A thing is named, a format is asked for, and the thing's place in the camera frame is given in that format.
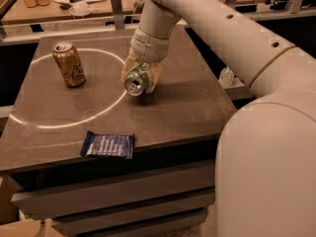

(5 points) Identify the green soda can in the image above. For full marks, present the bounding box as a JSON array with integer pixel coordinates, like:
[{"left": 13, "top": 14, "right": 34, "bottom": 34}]
[{"left": 123, "top": 62, "right": 149, "bottom": 96}]

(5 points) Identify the metal upright bracket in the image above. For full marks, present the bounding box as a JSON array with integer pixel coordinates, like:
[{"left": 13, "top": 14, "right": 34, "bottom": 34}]
[{"left": 111, "top": 0, "right": 124, "bottom": 30}]

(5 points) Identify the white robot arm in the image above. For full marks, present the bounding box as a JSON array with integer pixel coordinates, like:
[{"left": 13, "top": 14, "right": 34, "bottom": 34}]
[{"left": 130, "top": 0, "right": 316, "bottom": 237}]

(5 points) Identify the blue snack packet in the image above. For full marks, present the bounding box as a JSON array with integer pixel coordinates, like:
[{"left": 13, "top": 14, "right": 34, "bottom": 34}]
[{"left": 80, "top": 131, "right": 134, "bottom": 159}]

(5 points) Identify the white power strip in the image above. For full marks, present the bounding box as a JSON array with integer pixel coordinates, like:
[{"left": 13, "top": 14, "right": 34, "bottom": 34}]
[{"left": 134, "top": 0, "right": 144, "bottom": 10}]

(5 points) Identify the white cup on saucer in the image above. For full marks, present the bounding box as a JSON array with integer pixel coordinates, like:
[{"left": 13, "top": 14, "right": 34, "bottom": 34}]
[{"left": 69, "top": 2, "right": 92, "bottom": 17}]

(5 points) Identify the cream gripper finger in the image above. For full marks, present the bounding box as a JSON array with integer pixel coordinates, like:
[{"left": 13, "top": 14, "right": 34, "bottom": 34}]
[
  {"left": 121, "top": 48, "right": 141, "bottom": 81},
  {"left": 145, "top": 62, "right": 162, "bottom": 94}
]

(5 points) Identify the grey drawer cabinet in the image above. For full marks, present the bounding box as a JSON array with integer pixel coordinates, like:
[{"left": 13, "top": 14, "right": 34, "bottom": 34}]
[{"left": 0, "top": 27, "right": 234, "bottom": 237}]

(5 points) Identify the orange soda can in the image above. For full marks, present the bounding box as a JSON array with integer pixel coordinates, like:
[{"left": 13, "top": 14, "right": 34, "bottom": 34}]
[{"left": 52, "top": 41, "right": 86, "bottom": 87}]

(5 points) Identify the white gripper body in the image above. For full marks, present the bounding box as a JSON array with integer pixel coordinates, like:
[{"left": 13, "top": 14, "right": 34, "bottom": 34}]
[{"left": 130, "top": 29, "right": 169, "bottom": 63}]

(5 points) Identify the left clear sanitizer bottle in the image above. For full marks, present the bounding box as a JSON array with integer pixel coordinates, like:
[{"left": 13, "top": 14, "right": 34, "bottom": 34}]
[{"left": 218, "top": 67, "right": 234, "bottom": 87}]

